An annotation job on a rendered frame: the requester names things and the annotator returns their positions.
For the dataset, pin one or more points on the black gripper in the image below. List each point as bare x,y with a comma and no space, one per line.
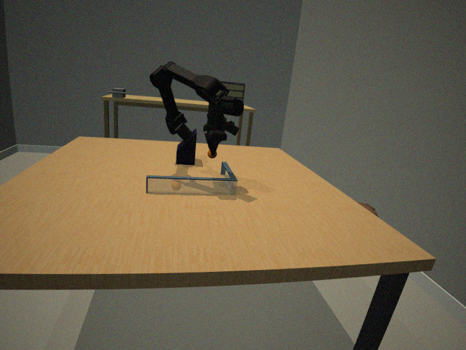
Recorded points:
214,135

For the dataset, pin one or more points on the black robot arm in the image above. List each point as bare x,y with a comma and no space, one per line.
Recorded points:
205,86

